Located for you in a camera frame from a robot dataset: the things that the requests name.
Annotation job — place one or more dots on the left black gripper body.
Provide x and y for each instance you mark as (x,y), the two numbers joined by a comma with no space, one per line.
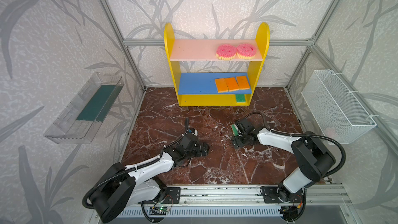
(195,152)

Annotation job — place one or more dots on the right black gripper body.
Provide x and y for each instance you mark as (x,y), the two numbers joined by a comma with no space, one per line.
(240,140)

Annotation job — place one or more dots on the green sponge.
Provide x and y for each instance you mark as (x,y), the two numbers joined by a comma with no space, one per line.
(235,130)
(240,98)

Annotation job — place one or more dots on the orange sponge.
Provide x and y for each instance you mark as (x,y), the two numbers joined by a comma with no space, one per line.
(232,84)
(243,82)

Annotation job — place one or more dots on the yellow sponge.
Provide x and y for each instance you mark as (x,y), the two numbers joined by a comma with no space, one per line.
(221,85)

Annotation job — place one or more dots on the pink smiley sponge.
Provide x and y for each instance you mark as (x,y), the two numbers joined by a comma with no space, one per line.
(246,51)
(226,52)

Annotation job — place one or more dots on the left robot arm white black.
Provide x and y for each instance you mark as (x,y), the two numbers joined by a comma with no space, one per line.
(121,185)

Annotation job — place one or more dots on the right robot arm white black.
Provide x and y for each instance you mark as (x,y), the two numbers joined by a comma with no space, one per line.
(317,157)

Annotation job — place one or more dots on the yellow shelf with coloured boards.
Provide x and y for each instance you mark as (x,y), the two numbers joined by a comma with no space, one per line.
(199,89)

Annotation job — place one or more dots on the green circuit board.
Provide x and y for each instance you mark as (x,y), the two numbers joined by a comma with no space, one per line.
(160,211)

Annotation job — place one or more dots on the dark green tray liner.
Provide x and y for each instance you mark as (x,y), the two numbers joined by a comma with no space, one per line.
(100,104)

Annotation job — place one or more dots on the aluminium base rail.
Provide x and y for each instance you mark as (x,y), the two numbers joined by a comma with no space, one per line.
(250,195)

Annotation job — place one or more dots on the white wire mesh basket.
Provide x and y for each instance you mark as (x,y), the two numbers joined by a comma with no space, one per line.
(337,111)

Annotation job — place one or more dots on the clear plastic wall tray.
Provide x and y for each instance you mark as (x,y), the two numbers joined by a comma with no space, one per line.
(66,129)

